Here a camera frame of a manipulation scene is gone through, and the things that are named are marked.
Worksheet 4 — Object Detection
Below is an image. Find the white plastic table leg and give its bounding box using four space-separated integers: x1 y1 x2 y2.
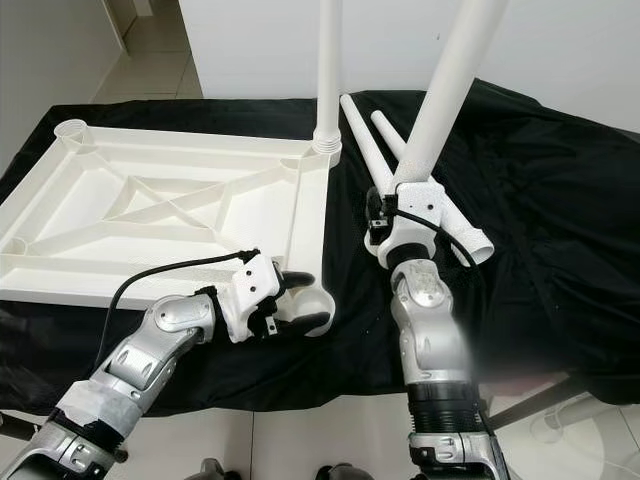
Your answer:
339 93 396 201
371 110 497 267
393 0 511 191
310 0 346 158

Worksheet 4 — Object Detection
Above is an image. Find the white plastic table top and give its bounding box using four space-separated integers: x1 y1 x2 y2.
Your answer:
0 118 346 339

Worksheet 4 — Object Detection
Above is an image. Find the grey right robot foot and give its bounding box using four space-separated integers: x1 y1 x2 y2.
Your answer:
320 465 361 480

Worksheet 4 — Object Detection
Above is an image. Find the black table cloth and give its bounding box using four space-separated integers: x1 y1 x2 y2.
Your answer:
0 78 640 416

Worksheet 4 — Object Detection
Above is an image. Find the pink plastic object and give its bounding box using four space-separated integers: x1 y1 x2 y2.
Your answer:
490 370 576 391

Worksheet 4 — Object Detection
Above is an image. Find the black metal bar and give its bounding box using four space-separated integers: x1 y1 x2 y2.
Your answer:
485 375 601 431

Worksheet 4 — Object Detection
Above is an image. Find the black metal rod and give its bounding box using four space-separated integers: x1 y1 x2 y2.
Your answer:
0 412 36 441

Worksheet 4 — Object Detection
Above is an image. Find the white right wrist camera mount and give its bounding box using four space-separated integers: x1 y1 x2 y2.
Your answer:
378 178 446 269

